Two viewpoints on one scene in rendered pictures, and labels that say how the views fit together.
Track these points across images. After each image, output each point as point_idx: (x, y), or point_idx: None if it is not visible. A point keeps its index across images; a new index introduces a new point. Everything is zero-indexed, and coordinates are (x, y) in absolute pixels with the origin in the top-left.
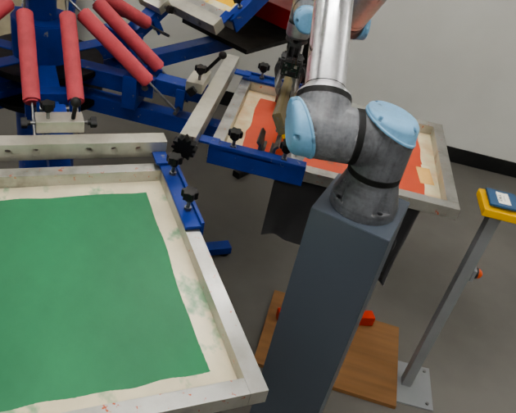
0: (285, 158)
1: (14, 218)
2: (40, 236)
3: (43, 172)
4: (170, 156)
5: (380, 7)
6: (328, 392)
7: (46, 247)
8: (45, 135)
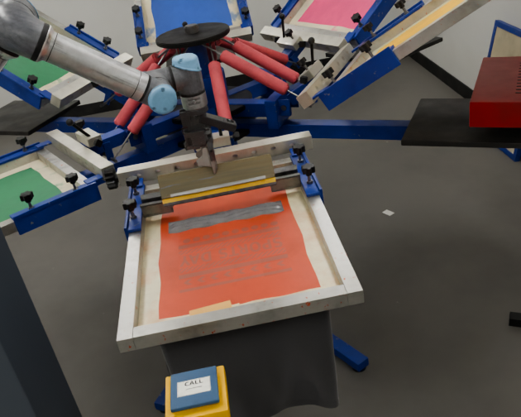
0: (131, 216)
1: (18, 179)
2: (3, 190)
3: (56, 162)
4: (69, 174)
5: (85, 74)
6: (9, 414)
7: None
8: (77, 142)
